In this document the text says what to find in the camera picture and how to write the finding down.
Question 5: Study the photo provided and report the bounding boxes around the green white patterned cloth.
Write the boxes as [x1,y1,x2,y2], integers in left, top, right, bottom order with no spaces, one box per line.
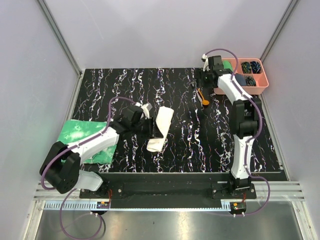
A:
[57,119,117,165]

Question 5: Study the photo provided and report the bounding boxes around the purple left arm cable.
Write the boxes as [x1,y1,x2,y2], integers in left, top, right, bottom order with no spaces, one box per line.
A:
[40,96,141,238]

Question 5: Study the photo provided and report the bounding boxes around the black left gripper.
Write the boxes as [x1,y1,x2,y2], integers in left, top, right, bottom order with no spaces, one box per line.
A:
[131,116,164,140]

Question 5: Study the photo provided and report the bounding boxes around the orange plastic spoon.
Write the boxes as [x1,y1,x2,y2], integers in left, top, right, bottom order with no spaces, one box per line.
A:
[200,90,210,108]

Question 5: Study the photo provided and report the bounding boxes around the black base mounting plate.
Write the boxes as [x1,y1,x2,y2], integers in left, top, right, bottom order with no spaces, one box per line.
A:
[79,172,257,210]

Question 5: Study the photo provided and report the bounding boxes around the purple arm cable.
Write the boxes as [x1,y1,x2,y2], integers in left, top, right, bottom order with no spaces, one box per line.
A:
[202,48,271,217]
[40,96,141,238]

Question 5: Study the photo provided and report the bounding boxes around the silver metal fork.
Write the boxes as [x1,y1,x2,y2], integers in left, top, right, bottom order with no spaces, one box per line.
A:
[192,82,203,104]

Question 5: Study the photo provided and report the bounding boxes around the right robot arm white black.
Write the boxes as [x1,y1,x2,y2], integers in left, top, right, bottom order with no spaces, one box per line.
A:
[194,54,262,199]

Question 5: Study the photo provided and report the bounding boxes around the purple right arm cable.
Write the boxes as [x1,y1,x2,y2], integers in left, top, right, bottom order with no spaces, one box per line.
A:
[202,48,271,217]

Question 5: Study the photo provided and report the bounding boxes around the black marble pattern mat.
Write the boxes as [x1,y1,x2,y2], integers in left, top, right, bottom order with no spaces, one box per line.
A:
[70,67,283,174]

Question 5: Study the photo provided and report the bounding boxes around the aluminium frame post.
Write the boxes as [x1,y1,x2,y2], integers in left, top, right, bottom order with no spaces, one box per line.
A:
[260,0,300,62]
[36,0,82,76]

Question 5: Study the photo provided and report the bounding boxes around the dark teal patterned roll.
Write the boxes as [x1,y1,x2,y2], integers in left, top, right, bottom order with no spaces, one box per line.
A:
[245,76,257,87]

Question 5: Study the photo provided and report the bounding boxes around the pink compartment tray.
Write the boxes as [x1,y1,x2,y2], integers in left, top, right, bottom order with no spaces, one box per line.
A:
[222,57,269,95]

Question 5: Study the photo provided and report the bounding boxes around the white cloth napkin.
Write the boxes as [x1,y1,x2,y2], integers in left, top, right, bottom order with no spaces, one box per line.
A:
[146,106,174,153]

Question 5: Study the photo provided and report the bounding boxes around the dark green patterned roll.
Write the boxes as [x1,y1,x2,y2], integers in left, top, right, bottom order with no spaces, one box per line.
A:
[241,61,252,74]

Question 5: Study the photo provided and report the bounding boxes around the green rolled cloth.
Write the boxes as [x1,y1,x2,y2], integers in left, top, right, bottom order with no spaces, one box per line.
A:
[222,60,234,72]

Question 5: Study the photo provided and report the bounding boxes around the left aluminium frame post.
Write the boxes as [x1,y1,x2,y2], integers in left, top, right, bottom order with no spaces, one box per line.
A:
[36,0,82,76]

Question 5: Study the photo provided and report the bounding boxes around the dark blue patterned roll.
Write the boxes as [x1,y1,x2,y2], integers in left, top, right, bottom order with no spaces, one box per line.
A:
[250,61,262,74]

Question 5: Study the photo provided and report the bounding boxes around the right aluminium frame post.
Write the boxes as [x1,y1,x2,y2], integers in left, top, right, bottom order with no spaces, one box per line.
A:
[260,0,300,62]

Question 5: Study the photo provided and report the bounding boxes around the blue grey rolled cloth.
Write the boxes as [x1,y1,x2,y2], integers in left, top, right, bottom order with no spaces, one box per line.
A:
[234,73,247,87]

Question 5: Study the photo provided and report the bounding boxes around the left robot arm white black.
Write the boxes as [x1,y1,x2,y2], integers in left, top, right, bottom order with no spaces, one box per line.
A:
[39,103,163,198]

